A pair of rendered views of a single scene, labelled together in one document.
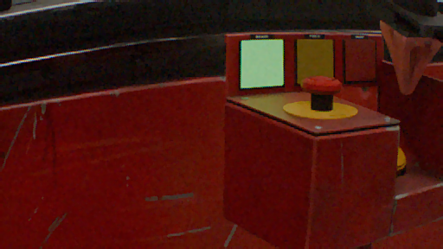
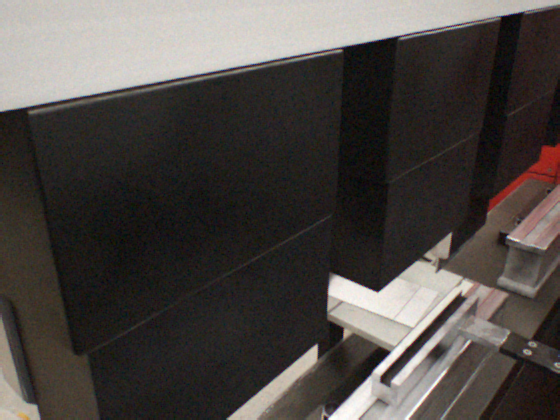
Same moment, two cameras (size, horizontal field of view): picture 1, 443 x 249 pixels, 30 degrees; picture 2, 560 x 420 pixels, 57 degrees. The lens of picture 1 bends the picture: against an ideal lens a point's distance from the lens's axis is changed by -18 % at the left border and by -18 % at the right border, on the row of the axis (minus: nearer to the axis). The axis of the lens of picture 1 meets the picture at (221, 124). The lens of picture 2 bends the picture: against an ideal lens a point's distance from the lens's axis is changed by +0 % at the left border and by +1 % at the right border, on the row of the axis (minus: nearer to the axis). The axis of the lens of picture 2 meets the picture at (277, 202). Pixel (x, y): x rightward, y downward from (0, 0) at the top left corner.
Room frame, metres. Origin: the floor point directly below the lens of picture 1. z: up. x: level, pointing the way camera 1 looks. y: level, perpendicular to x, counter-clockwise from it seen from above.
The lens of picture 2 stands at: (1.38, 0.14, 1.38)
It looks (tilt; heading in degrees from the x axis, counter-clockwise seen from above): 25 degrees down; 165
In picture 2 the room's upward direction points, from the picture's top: straight up
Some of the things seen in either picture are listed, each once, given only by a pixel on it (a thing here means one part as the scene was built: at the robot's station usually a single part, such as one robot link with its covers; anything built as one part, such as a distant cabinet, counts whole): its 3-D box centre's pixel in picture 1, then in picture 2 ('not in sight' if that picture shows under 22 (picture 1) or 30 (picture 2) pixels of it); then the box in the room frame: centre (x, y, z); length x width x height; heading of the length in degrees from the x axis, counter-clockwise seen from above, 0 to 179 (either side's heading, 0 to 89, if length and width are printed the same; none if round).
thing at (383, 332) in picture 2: not in sight; (341, 272); (0.82, 0.38, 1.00); 0.26 x 0.18 x 0.01; 34
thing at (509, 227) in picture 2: not in sight; (536, 215); (0.57, 0.93, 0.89); 0.30 x 0.05 x 0.03; 124
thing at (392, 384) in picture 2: not in sight; (429, 340); (0.97, 0.43, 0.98); 0.20 x 0.03 x 0.03; 124
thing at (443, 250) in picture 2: not in sight; (462, 217); (0.95, 0.46, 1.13); 0.10 x 0.02 x 0.10; 124
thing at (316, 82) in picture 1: (322, 97); not in sight; (0.84, -0.09, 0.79); 0.04 x 0.04 x 0.04
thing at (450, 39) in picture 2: not in sight; (387, 138); (1.04, 0.32, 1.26); 0.15 x 0.09 x 0.17; 124
